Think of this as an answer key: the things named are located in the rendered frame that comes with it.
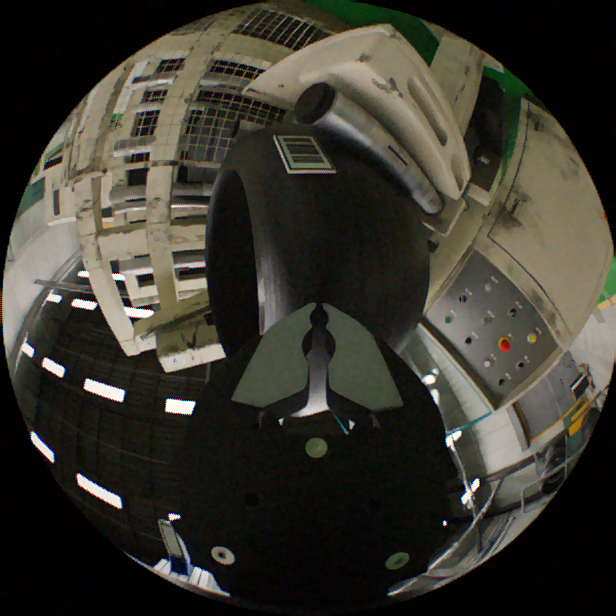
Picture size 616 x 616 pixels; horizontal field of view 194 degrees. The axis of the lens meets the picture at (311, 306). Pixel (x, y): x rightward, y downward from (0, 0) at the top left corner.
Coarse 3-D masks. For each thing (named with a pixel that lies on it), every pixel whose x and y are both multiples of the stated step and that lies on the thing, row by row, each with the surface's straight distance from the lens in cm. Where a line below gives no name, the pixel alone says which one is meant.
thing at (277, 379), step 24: (312, 312) 11; (264, 336) 9; (288, 336) 9; (264, 360) 8; (288, 360) 8; (240, 384) 7; (264, 384) 7; (288, 384) 7; (264, 408) 7; (288, 408) 7
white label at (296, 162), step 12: (288, 144) 18; (300, 144) 18; (312, 144) 19; (288, 156) 16; (300, 156) 17; (312, 156) 17; (324, 156) 18; (288, 168) 15; (300, 168) 15; (312, 168) 16; (324, 168) 16
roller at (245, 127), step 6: (240, 120) 44; (234, 126) 43; (240, 126) 43; (246, 126) 43; (252, 126) 43; (258, 126) 44; (264, 126) 45; (234, 132) 42; (240, 132) 43; (246, 132) 43; (252, 132) 43; (234, 138) 44; (240, 138) 44
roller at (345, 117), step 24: (312, 96) 18; (336, 96) 18; (312, 120) 17; (336, 120) 17; (360, 120) 19; (360, 144) 20; (384, 144) 22; (384, 168) 24; (408, 168) 27; (408, 192) 32; (432, 192) 36
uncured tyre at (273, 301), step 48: (240, 144) 32; (336, 144) 21; (240, 192) 56; (288, 192) 16; (336, 192) 15; (384, 192) 21; (240, 240) 64; (288, 240) 14; (336, 240) 14; (384, 240) 16; (240, 288) 66; (288, 288) 14; (336, 288) 14; (384, 288) 16; (240, 336) 60; (384, 336) 19
